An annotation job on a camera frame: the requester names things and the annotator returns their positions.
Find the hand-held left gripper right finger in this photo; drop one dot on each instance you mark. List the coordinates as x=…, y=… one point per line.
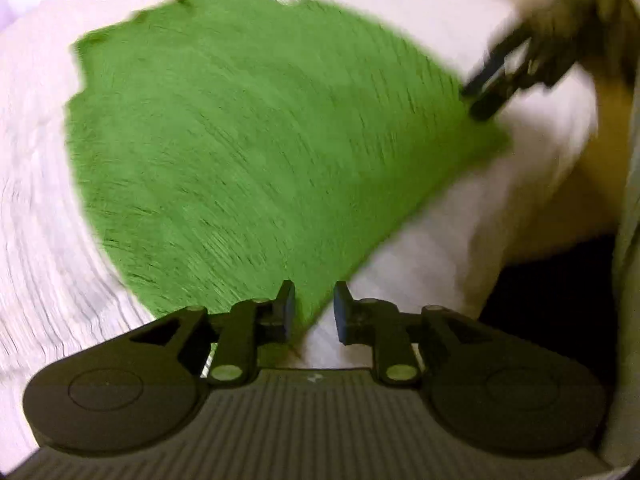
x=341, y=312

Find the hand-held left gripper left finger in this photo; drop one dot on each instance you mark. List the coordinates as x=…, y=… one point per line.
x=289, y=310

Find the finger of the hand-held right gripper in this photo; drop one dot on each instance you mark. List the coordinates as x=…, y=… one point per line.
x=500, y=92
x=492, y=62

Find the green knitted sweater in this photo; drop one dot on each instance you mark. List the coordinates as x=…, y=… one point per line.
x=250, y=135

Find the bed with striped white sheet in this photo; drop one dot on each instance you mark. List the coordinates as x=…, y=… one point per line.
x=45, y=260

